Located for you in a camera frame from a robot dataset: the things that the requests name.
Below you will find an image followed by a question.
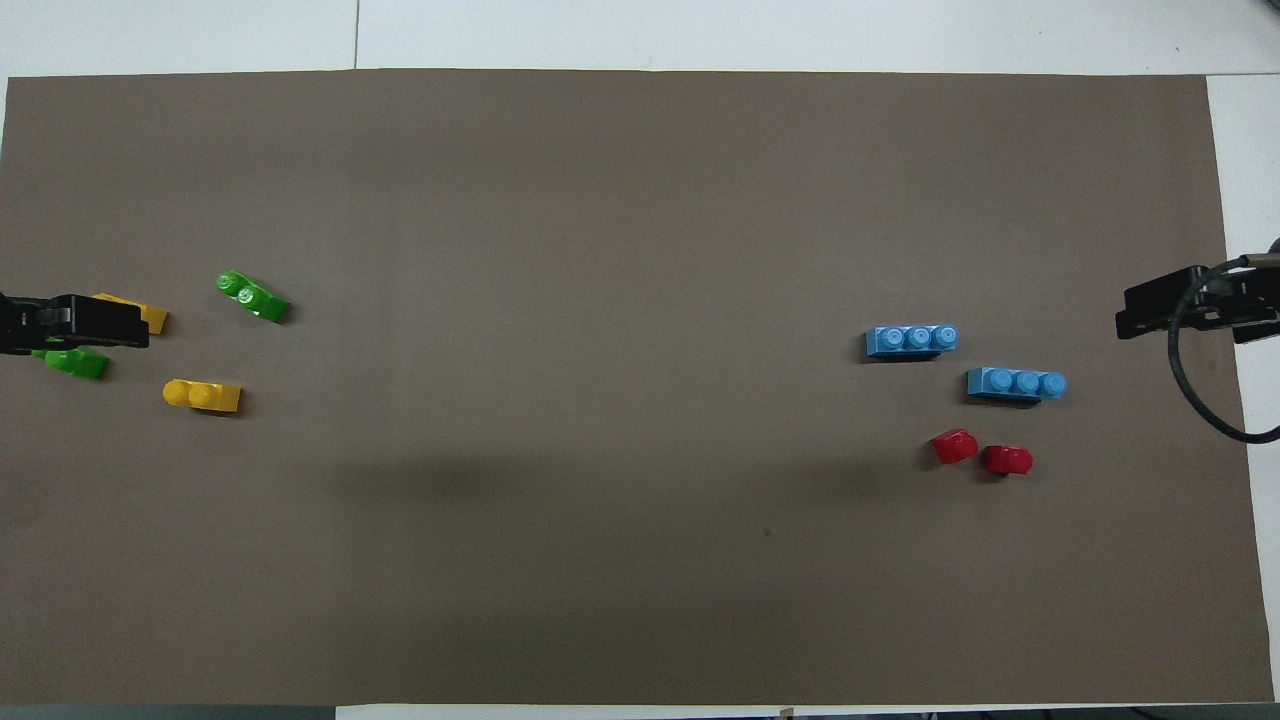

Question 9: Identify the brown table mat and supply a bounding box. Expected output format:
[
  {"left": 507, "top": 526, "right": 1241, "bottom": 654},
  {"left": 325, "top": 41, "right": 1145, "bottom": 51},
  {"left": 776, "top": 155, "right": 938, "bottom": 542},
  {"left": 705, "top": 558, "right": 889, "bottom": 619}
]
[{"left": 0, "top": 68, "right": 1263, "bottom": 707}]

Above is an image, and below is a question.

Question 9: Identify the yellow two-stud toy brick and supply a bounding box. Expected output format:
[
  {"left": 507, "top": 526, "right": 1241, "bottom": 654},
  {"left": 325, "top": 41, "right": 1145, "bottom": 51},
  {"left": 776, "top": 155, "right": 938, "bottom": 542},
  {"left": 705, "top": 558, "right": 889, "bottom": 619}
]
[
  {"left": 163, "top": 379, "right": 242, "bottom": 415},
  {"left": 92, "top": 293, "right": 169, "bottom": 336}
]

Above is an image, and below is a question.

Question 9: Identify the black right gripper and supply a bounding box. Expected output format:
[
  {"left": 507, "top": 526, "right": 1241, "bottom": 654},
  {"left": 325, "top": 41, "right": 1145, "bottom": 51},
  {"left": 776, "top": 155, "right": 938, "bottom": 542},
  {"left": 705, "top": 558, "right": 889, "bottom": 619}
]
[{"left": 1116, "top": 260, "right": 1280, "bottom": 341}]

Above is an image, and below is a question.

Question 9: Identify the green two-stud toy brick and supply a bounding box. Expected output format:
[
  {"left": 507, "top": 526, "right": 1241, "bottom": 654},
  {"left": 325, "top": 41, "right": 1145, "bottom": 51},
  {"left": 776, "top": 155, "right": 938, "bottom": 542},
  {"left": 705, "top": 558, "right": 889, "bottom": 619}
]
[
  {"left": 216, "top": 270, "right": 290, "bottom": 324},
  {"left": 32, "top": 345, "right": 110, "bottom": 381}
]

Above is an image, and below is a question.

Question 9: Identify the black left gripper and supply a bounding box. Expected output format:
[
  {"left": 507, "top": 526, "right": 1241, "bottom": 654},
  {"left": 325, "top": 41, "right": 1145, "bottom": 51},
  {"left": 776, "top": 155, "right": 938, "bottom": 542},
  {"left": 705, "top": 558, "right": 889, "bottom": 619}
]
[{"left": 0, "top": 292, "right": 151, "bottom": 358}]

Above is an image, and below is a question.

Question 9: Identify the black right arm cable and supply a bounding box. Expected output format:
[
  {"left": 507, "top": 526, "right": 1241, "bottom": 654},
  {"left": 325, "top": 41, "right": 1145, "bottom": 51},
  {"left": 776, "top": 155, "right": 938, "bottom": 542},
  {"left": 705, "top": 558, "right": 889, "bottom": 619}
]
[{"left": 1166, "top": 238, "right": 1280, "bottom": 444}]

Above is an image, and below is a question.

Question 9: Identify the blue three-stud toy brick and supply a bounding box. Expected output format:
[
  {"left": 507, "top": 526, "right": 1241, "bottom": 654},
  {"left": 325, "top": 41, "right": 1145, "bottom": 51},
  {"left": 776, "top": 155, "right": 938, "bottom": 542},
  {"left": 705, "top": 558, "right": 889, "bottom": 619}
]
[
  {"left": 865, "top": 325, "right": 959, "bottom": 360},
  {"left": 966, "top": 367, "right": 1068, "bottom": 405}
]

